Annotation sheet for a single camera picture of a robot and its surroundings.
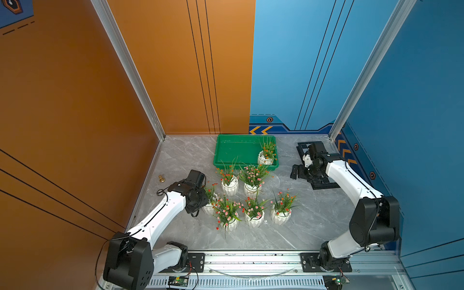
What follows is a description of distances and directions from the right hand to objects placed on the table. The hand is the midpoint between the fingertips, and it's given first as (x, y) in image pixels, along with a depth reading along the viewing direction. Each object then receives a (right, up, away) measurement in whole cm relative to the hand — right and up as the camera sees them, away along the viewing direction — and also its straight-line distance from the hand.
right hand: (299, 177), depth 88 cm
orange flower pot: (-14, +11, +6) cm, 19 cm away
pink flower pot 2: (-35, -12, -17) cm, 41 cm away
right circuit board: (+8, -39, -17) cm, 44 cm away
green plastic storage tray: (-32, +14, +24) cm, 42 cm away
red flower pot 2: (-44, -13, -7) cm, 46 cm away
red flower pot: (-35, -3, +3) cm, 35 cm away
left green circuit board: (-54, -39, -16) cm, 69 cm away
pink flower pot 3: (-24, -12, -15) cm, 30 cm away
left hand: (-46, -10, -3) cm, 47 cm away
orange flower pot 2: (-12, -12, -11) cm, 20 cm away
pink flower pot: (-24, 0, -5) cm, 24 cm away
